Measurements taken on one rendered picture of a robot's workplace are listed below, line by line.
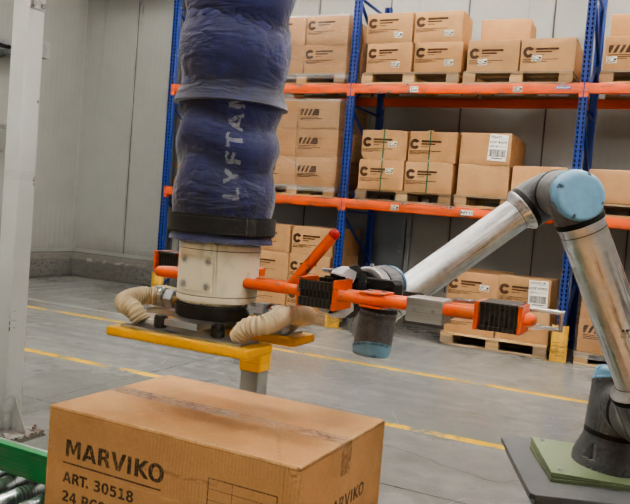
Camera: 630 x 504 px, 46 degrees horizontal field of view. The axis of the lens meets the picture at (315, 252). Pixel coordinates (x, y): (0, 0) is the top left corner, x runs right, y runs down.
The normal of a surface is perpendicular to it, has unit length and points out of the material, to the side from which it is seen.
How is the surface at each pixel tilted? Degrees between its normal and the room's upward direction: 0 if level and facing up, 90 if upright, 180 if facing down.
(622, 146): 90
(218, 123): 68
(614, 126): 90
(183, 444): 90
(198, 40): 85
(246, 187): 75
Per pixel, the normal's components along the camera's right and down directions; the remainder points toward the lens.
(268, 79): 0.67, 0.29
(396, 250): -0.44, 0.01
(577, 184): 0.04, 0.00
